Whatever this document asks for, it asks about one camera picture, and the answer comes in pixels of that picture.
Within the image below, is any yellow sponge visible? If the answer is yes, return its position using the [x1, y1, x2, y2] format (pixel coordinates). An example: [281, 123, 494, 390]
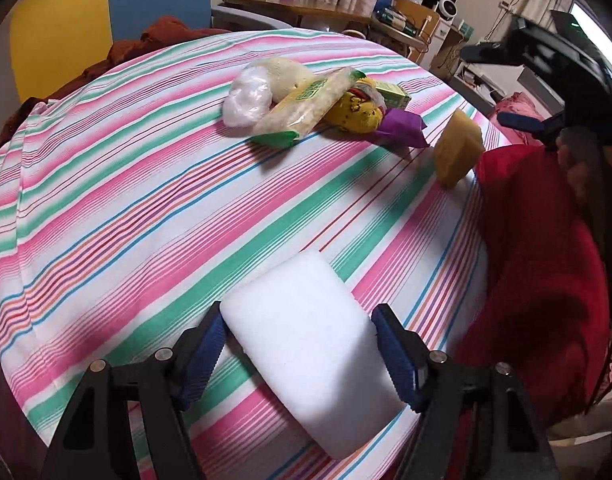
[433, 109, 486, 190]

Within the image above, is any green label noodle packet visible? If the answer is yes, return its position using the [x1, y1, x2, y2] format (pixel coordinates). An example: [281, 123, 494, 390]
[248, 67, 367, 148]

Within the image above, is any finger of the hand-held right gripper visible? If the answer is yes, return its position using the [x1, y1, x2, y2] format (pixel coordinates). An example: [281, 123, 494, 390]
[498, 112, 569, 143]
[458, 42, 525, 68]

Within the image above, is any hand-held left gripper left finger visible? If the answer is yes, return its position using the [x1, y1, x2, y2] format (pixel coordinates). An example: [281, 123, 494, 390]
[41, 301, 229, 480]

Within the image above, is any purple wrapper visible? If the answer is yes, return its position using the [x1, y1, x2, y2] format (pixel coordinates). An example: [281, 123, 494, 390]
[373, 107, 431, 148]

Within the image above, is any yellow green small box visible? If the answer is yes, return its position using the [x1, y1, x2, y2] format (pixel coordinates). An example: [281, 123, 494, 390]
[373, 82, 413, 111]

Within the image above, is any pink bedding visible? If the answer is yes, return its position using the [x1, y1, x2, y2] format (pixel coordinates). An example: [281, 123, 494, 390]
[496, 92, 541, 146]

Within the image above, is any grey bed rail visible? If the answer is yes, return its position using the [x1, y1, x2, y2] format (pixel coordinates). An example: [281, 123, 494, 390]
[211, 5, 297, 32]

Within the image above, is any wooden desk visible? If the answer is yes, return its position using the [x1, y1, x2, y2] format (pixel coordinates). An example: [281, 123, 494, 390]
[221, 0, 371, 27]

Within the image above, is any white plastic bag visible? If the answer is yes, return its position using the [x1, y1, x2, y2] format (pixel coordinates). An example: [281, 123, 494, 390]
[222, 65, 274, 128]

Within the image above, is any wooden shelf cabinet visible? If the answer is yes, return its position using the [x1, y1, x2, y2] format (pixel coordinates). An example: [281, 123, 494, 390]
[393, 0, 466, 78]

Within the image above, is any white low cabinet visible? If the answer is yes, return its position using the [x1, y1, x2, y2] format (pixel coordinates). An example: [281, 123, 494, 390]
[451, 57, 516, 116]

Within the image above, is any red garment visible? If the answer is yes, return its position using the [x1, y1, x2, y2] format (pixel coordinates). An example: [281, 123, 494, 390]
[456, 145, 611, 426]

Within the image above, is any red-brown cloth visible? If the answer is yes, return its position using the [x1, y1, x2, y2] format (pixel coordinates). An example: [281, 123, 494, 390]
[0, 16, 231, 156]

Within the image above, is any person's right hand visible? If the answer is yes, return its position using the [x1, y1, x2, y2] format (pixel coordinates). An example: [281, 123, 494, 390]
[558, 127, 606, 211]

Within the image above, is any yellow plush toy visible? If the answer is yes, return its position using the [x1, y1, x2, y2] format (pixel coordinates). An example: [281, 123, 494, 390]
[326, 77, 387, 133]

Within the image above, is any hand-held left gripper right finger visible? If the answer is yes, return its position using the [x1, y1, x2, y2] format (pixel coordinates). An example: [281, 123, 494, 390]
[371, 302, 561, 480]

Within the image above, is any grey yellow blue headboard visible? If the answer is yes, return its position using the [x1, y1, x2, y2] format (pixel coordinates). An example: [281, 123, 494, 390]
[8, 0, 211, 103]

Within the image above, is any white foam block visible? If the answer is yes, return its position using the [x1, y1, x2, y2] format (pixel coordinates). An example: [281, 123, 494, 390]
[220, 251, 411, 461]

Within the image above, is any cream fuzzy plush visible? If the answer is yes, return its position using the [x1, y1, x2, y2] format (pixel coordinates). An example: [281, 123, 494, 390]
[251, 57, 317, 101]

